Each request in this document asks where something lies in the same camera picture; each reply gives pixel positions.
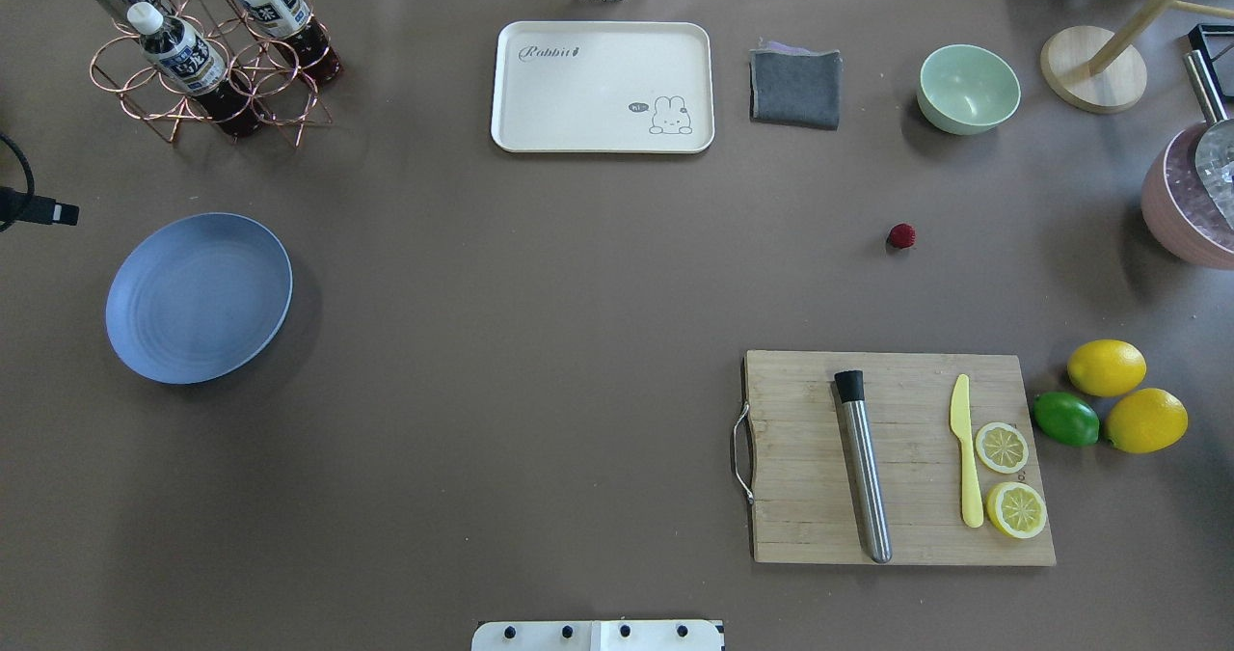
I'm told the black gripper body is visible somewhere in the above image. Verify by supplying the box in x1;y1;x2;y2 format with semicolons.
1;186;80;231

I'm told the blue round plate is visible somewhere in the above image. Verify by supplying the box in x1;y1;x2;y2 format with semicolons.
105;212;294;386

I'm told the red strawberry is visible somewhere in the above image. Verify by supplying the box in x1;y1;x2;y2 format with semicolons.
887;222;917;250

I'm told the tea bottle front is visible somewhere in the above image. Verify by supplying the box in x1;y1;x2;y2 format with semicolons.
126;2;263;138

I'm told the tea bottle right rear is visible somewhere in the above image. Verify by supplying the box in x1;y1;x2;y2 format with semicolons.
239;0;342;88

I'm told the cream rabbit tray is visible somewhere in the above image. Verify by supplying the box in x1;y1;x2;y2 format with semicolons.
490;21;714;154

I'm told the grey folded cloth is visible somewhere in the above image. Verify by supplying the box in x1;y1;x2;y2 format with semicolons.
749;41;845;131

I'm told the wooden cutting board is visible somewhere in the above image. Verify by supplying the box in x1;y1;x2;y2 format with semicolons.
743;349;1055;567

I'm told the steel muddler black tip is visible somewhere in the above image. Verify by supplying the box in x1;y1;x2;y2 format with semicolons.
834;369;892;563

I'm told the mint green bowl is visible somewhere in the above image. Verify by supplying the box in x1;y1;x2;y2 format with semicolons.
916;44;1021;136

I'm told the yellow plastic knife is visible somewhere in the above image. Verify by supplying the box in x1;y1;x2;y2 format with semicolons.
949;374;983;529

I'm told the lemon half upper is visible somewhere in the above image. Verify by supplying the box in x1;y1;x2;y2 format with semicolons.
974;422;1030;475

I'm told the lemon half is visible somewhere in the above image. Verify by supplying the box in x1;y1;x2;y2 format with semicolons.
974;422;1030;475
983;481;1048;538

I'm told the lemon half lower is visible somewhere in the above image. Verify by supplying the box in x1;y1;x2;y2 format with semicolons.
983;481;1048;538

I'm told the green lime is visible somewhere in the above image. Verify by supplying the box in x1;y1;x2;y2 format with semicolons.
1032;392;1101;448

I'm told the wooden cup stand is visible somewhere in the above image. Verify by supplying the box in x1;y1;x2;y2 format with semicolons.
1040;0;1232;113

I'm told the yellow lemon far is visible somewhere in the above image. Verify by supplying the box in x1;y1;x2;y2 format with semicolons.
1066;339;1146;397

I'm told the yellow lemon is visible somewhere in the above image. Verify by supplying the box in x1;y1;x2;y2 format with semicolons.
1104;388;1190;454
1066;339;1146;397

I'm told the yellow lemon near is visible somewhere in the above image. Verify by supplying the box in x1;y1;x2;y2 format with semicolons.
1104;388;1190;454

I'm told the pink ice bowl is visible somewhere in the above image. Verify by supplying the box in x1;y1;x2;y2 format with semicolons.
1140;121;1233;270

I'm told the metal ice scoop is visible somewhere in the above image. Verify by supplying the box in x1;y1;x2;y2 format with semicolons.
1185;49;1233;228

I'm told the copper wire bottle rack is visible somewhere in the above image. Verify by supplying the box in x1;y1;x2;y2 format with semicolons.
89;0;334;145

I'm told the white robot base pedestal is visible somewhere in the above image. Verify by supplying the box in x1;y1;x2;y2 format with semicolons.
470;619;726;650

